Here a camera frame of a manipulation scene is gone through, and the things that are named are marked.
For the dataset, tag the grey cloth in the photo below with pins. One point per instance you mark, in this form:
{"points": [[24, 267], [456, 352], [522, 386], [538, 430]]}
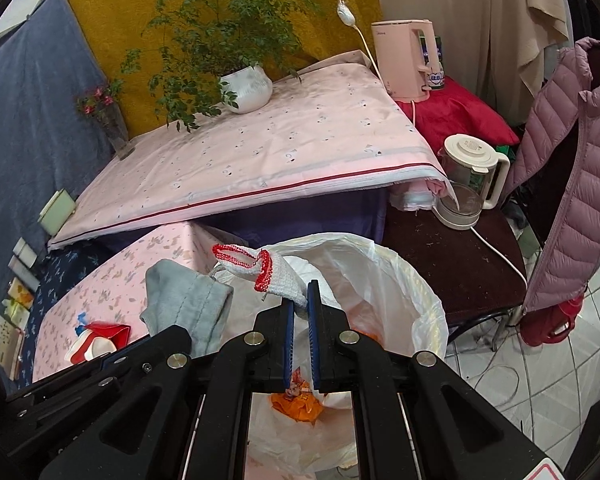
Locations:
{"points": [[185, 300]]}

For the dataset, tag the folded pink cloth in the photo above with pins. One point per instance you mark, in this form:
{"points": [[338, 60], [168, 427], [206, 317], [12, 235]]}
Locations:
{"points": [[415, 197]]}

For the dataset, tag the red paper cup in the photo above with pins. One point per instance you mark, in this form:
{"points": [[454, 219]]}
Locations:
{"points": [[97, 347]]}

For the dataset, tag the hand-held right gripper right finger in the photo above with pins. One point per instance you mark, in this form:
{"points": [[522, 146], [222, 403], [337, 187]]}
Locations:
{"points": [[314, 340]]}

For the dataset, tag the pink sheet with red stripe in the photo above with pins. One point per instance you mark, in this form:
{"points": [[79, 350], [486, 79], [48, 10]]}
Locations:
{"points": [[280, 145]]}

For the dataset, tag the pink floral tablecloth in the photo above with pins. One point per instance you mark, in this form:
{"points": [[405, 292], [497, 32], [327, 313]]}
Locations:
{"points": [[115, 280]]}

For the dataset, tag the bin with white plastic bag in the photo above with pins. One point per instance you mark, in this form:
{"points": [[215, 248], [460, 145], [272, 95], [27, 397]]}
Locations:
{"points": [[395, 285]]}

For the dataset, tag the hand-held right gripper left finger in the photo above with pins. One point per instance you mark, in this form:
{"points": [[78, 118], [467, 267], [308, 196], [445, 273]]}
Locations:
{"points": [[289, 340]]}

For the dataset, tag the pink down jacket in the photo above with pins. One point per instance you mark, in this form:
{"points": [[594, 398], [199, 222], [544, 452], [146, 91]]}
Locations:
{"points": [[570, 185]]}

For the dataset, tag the yellow printed box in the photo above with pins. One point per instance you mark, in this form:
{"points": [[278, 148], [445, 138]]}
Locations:
{"points": [[22, 294]]}

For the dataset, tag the blue backdrop cloth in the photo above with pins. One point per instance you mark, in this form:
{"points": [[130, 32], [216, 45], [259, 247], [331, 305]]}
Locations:
{"points": [[25, 110]]}

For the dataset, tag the glass kettle with white lid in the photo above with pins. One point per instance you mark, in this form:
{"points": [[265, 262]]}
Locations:
{"points": [[467, 160]]}

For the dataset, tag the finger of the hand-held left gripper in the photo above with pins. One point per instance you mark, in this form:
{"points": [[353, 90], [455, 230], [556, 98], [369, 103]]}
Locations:
{"points": [[167, 340], [80, 390]]}

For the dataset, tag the orange wrapper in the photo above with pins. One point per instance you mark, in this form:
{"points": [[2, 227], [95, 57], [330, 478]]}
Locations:
{"points": [[370, 334], [297, 405]]}

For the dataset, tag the pale green printed box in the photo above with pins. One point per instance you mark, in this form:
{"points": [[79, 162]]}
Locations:
{"points": [[14, 312]]}

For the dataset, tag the beige curtain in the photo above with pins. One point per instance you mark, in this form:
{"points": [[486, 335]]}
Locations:
{"points": [[480, 20]]}

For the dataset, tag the yellow backdrop cloth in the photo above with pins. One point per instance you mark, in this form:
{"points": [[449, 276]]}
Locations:
{"points": [[110, 10]]}

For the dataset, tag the white bottle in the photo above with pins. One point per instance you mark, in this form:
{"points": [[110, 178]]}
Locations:
{"points": [[19, 269], [25, 252]]}

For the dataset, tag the green plant in white pot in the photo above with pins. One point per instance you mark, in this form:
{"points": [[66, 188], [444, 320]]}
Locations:
{"points": [[247, 87]]}

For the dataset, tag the pink electric kettle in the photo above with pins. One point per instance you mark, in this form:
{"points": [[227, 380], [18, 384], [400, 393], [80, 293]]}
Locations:
{"points": [[405, 60]]}

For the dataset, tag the red cloth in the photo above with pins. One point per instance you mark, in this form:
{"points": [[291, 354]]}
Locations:
{"points": [[455, 115]]}

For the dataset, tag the blue wrapper scrap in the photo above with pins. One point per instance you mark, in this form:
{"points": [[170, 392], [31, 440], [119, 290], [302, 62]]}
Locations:
{"points": [[82, 317]]}

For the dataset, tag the glass vase with pink flowers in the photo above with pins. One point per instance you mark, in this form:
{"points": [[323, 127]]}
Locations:
{"points": [[115, 130]]}

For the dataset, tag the dark wooden side table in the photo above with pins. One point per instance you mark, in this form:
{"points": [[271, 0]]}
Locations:
{"points": [[455, 270]]}

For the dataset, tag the white knit glove red trim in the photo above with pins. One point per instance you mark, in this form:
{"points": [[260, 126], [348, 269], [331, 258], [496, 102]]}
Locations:
{"points": [[280, 280]]}

